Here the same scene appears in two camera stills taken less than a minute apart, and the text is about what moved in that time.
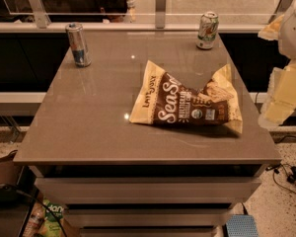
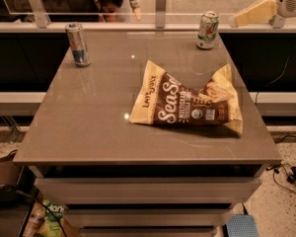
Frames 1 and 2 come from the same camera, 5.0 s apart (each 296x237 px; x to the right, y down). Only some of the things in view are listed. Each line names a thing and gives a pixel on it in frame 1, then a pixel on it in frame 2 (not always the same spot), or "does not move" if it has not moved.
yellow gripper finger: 271,31 -> 262,12
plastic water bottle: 35,224 does not move
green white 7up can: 207,32 does not move
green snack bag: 52,227 does not move
